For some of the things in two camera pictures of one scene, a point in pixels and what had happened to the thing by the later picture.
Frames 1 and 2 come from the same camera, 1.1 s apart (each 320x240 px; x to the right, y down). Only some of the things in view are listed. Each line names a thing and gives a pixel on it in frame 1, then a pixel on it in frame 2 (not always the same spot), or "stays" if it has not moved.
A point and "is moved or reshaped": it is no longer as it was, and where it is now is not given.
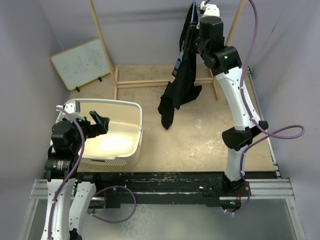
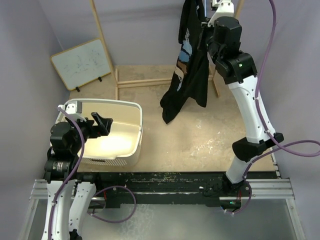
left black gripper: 100,127 stays
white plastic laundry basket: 121,145 stays
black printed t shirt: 182,87 is moved or reshaped
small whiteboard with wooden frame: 82,64 stays
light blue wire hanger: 193,11 is moved or reshaped
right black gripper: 194,30 to 207,29
